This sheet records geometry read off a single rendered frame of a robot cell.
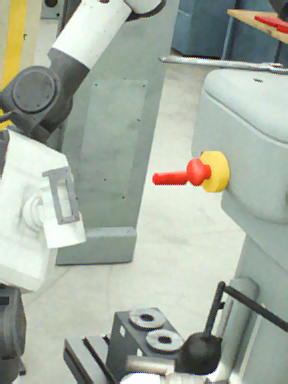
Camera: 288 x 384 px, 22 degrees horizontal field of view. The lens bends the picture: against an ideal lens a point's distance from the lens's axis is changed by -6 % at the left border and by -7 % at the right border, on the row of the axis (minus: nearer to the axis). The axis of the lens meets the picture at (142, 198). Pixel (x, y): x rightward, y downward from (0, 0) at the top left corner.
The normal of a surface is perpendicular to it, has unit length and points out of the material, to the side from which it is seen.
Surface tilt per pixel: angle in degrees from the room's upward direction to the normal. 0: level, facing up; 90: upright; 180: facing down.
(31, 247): 58
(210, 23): 90
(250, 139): 90
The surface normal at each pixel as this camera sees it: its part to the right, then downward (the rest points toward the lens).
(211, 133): -0.89, 0.05
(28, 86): -0.08, -0.06
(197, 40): 0.43, 0.46
